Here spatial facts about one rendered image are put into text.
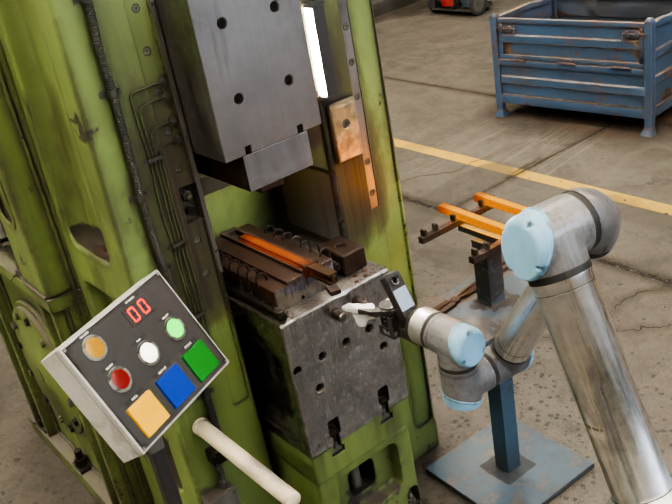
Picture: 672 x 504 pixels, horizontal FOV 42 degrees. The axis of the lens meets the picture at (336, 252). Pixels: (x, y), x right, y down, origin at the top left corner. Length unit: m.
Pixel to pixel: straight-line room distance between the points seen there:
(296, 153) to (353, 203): 0.40
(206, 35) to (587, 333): 1.07
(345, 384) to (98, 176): 0.90
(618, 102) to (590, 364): 4.29
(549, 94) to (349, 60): 3.66
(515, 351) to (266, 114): 0.82
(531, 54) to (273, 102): 4.00
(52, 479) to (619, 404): 2.48
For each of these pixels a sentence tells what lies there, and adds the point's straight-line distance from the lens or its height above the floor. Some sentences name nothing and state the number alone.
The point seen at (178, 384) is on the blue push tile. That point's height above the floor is 1.01.
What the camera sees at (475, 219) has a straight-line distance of 2.57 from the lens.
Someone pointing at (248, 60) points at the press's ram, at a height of 1.58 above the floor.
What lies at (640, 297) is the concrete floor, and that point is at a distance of 3.99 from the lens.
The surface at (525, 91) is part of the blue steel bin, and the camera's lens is 6.14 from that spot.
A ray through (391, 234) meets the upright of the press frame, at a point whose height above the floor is 0.88.
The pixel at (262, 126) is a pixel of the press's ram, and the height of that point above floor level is 1.42.
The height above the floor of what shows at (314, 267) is 1.01.
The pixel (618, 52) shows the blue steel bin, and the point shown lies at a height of 0.50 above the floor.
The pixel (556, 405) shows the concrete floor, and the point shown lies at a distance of 3.36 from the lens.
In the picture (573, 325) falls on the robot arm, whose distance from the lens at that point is 1.56.
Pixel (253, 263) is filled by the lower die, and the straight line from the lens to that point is 2.45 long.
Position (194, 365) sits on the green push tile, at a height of 1.01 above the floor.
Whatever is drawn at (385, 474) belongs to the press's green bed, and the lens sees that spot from 2.84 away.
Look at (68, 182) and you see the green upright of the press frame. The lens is 2.51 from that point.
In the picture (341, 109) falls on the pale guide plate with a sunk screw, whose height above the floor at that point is 1.34.
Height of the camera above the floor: 2.06
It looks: 26 degrees down
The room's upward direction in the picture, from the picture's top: 11 degrees counter-clockwise
